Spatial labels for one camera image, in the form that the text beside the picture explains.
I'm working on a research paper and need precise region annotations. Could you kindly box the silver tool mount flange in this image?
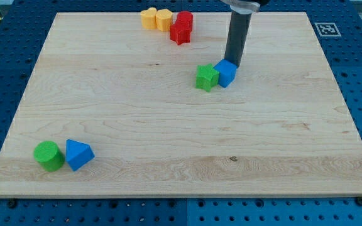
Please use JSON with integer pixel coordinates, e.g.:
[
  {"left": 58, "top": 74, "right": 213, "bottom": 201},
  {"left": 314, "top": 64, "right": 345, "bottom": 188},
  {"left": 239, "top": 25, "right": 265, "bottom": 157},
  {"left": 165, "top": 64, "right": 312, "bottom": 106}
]
[{"left": 221, "top": 0, "right": 261, "bottom": 14}]

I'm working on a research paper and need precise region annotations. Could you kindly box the white fiducial marker tag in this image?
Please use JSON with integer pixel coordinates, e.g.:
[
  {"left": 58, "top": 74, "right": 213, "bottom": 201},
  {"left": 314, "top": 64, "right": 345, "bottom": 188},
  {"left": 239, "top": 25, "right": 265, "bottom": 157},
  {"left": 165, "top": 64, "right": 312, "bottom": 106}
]
[{"left": 315, "top": 22, "right": 341, "bottom": 37}]

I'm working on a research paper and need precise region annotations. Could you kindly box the red star block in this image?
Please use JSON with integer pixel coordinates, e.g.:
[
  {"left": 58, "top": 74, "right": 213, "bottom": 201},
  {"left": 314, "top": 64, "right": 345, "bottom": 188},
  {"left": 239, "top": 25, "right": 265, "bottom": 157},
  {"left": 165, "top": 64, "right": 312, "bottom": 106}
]
[{"left": 170, "top": 21, "right": 192, "bottom": 45}]

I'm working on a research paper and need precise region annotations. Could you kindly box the blue triangular prism block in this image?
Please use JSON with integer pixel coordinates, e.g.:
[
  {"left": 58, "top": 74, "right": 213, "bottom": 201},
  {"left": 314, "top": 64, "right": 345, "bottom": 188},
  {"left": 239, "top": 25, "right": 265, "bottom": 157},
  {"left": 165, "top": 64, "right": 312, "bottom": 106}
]
[{"left": 65, "top": 139, "right": 95, "bottom": 171}]

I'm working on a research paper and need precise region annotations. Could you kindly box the red cylinder block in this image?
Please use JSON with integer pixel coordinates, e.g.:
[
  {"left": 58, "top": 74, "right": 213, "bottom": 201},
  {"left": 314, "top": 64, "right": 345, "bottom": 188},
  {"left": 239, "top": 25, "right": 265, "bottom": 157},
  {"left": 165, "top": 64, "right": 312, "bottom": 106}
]
[{"left": 176, "top": 11, "right": 194, "bottom": 31}]

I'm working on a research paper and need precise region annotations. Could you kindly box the yellow hexagon block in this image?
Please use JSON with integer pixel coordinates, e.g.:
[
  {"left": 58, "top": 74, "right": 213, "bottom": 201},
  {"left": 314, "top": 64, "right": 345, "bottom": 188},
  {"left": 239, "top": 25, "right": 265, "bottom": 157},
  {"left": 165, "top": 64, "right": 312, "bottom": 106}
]
[{"left": 156, "top": 9, "right": 173, "bottom": 32}]

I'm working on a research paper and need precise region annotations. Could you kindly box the yellow heart block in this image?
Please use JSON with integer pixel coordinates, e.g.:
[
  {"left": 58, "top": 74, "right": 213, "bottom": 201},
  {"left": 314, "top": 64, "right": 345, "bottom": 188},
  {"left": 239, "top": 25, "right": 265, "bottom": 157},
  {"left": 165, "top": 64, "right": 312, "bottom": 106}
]
[{"left": 140, "top": 8, "right": 157, "bottom": 30}]

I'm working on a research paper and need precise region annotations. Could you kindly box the light wooden board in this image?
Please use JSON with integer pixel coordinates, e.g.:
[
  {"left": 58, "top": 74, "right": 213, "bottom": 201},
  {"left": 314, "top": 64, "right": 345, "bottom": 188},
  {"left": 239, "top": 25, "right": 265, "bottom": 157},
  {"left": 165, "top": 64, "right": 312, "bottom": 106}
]
[{"left": 0, "top": 12, "right": 362, "bottom": 198}]

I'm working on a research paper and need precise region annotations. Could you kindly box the green star block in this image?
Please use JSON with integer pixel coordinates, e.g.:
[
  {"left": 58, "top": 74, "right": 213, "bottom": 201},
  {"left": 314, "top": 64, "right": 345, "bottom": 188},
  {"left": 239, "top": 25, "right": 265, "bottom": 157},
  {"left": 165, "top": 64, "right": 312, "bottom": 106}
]
[{"left": 195, "top": 63, "right": 219, "bottom": 92}]

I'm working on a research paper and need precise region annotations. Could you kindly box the blue cube block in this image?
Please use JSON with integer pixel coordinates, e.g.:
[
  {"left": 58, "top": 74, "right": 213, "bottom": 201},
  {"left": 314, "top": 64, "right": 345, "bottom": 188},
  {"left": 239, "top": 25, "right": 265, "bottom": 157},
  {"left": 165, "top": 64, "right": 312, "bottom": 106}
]
[{"left": 214, "top": 59, "right": 237, "bottom": 88}]

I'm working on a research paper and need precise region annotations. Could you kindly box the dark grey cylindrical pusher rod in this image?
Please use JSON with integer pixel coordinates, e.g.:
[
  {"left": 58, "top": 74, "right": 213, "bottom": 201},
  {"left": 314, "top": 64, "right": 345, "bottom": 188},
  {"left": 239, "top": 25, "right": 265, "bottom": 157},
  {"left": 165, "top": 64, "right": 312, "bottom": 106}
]
[{"left": 224, "top": 11, "right": 251, "bottom": 67}]

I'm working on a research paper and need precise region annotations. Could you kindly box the green cylinder block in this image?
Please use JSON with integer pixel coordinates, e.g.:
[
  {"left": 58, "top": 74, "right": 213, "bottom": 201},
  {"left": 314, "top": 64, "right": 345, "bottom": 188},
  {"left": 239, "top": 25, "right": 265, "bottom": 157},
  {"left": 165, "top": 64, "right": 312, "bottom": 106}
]
[{"left": 33, "top": 141, "right": 65, "bottom": 172}]

